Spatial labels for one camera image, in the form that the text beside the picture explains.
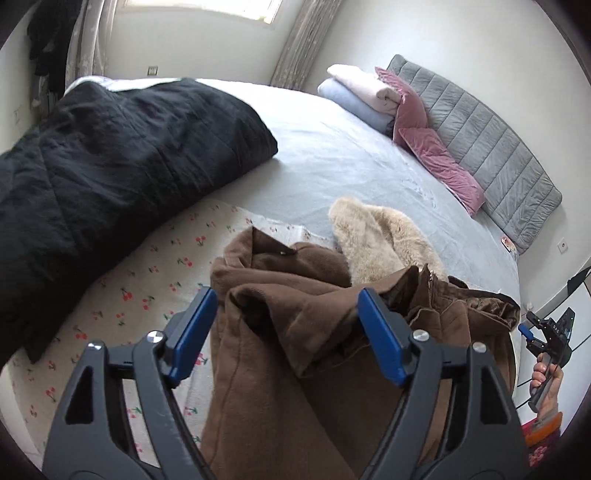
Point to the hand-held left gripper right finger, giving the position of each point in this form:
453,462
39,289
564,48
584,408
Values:
381,337

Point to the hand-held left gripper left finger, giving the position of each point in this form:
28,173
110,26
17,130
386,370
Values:
194,332

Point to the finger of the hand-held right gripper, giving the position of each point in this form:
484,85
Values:
536,321
525,330

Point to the brown jacket with fur collar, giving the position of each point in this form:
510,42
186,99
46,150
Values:
300,406

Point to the dark hanging clothes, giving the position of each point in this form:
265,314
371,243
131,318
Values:
53,41

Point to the person's right hand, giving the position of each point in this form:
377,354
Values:
551,390

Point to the cherry print blanket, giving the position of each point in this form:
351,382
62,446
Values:
147,277

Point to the small orange card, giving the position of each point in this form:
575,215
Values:
509,244

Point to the pink patterned cloth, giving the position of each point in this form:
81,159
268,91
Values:
542,457

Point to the grey padded headboard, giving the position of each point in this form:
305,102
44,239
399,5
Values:
498,157

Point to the black quilted duvet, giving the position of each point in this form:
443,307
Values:
115,175

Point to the long pink velvet pillow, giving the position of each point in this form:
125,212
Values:
443,170

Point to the bed with grey sheet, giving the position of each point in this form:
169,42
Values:
346,157

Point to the square pink velvet pillow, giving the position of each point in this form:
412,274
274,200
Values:
408,108

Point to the light blue pillow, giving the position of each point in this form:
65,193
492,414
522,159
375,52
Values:
351,104

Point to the white folded blanket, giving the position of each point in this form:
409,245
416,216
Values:
360,83

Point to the patterned grey curtain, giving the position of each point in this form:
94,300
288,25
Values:
90,41
304,46

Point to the window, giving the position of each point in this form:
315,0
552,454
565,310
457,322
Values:
207,9

